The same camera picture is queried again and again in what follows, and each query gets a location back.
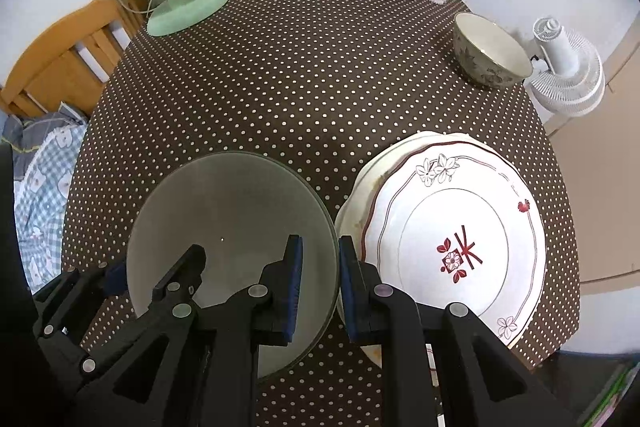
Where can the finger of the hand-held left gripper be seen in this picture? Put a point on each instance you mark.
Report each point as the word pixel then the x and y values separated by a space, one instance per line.
pixel 116 278
pixel 182 272

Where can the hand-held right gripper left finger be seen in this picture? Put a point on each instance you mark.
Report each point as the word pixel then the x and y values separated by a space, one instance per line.
pixel 295 287

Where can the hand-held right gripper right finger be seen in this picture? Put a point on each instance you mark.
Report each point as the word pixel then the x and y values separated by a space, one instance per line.
pixel 350 287

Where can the large grey floral bowl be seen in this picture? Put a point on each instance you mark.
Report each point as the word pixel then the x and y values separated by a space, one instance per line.
pixel 225 207

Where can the yellow flower ceramic plate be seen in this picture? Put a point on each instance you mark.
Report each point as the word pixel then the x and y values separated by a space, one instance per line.
pixel 352 207

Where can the red flower white plate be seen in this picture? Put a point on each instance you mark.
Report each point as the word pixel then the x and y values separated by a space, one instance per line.
pixel 475 207

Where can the blue checked blanket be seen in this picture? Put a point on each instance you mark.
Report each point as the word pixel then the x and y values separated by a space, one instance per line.
pixel 45 207

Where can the grey striped cloth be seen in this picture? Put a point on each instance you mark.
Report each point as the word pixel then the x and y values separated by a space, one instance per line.
pixel 30 132

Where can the wooden chair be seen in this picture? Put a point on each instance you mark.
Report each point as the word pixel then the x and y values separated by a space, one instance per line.
pixel 65 57

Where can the cream floral ceramic bowl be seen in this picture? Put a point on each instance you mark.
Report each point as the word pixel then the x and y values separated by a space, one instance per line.
pixel 492 42

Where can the green printed package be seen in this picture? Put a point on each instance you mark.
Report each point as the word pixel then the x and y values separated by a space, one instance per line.
pixel 610 402

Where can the white folding fan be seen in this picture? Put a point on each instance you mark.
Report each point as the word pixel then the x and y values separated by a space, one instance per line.
pixel 570 77

